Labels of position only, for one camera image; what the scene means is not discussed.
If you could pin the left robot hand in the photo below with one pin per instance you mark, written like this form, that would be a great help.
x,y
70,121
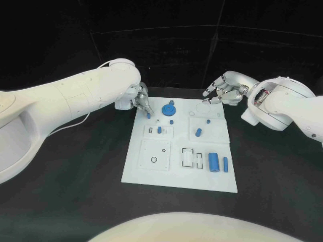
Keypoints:
x,y
142,98

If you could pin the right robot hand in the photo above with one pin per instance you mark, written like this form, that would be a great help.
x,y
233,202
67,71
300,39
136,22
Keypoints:
x,y
230,88

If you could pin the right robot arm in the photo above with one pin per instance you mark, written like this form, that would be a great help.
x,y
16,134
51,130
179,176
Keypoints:
x,y
286,111

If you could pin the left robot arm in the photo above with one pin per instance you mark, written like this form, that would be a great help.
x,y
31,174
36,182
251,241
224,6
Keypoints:
x,y
55,98

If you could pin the white task board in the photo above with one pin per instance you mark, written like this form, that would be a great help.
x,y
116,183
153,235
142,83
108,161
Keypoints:
x,y
178,151

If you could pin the blue gear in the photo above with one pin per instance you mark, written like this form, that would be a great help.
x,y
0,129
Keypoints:
x,y
168,109

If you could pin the blue block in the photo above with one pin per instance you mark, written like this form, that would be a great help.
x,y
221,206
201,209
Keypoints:
x,y
159,129

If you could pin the blue short cylinder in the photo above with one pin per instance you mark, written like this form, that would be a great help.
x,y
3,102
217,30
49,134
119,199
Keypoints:
x,y
198,132

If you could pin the large blue cylinder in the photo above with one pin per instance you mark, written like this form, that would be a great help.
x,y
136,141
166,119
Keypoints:
x,y
214,162

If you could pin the thin long blue cylinder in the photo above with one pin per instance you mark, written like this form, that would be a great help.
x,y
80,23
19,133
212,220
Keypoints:
x,y
225,164

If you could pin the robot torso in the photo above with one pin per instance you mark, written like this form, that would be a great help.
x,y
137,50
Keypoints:
x,y
197,227

